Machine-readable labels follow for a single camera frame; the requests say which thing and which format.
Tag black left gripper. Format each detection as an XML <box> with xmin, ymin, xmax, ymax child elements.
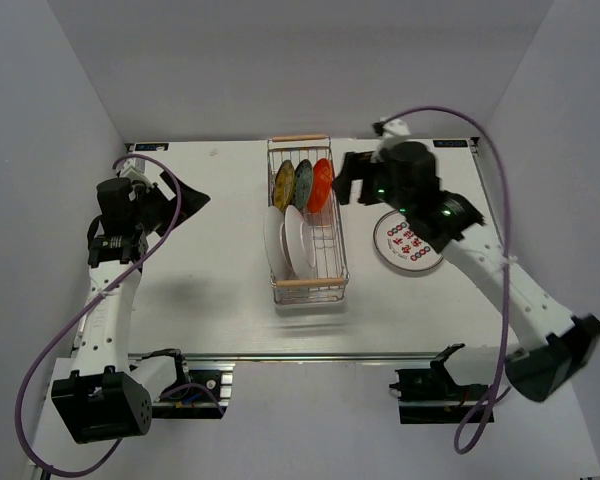
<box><xmin>132</xmin><ymin>170</ymin><xmax>210</xmax><ymax>237</ymax></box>

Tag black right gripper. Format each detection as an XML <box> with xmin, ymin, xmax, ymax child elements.
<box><xmin>330</xmin><ymin>152</ymin><xmax>413</xmax><ymax>218</ymax></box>

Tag orange plate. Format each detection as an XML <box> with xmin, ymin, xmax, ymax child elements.
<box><xmin>306</xmin><ymin>158</ymin><xmax>333</xmax><ymax>213</ymax></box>

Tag dark teal patterned plate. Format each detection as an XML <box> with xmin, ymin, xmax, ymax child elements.
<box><xmin>292</xmin><ymin>159</ymin><xmax>314</xmax><ymax>211</ymax></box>

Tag yellow patterned plate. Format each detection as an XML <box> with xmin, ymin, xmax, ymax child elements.
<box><xmin>272</xmin><ymin>160</ymin><xmax>296</xmax><ymax>213</ymax></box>

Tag white plate red characters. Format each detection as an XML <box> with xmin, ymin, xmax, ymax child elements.
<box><xmin>373</xmin><ymin>211</ymin><xmax>443</xmax><ymax>276</ymax></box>

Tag large plain white plate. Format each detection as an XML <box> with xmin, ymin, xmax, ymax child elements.
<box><xmin>263</xmin><ymin>206</ymin><xmax>288</xmax><ymax>280</ymax></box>

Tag white plate teal arc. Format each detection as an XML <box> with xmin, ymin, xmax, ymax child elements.
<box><xmin>285</xmin><ymin>205</ymin><xmax>316</xmax><ymax>279</ymax></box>

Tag white plate red green dots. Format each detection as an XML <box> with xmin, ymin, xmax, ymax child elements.
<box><xmin>280</xmin><ymin>220</ymin><xmax>295</xmax><ymax>279</ymax></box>

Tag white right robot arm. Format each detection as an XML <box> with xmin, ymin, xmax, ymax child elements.
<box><xmin>332</xmin><ymin>137</ymin><xmax>600</xmax><ymax>403</ymax></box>

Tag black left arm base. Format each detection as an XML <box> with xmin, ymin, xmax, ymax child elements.
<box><xmin>141</xmin><ymin>349</ymin><xmax>234</xmax><ymax>420</ymax></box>

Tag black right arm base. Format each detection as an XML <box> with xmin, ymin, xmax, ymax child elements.
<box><xmin>389</xmin><ymin>343</ymin><xmax>488</xmax><ymax>425</ymax></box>

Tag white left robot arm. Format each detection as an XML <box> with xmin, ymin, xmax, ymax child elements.
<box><xmin>51</xmin><ymin>173</ymin><xmax>210</xmax><ymax>444</ymax></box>

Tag wire dish rack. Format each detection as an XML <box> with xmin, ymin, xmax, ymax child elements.
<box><xmin>264</xmin><ymin>135</ymin><xmax>349</xmax><ymax>309</ymax></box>

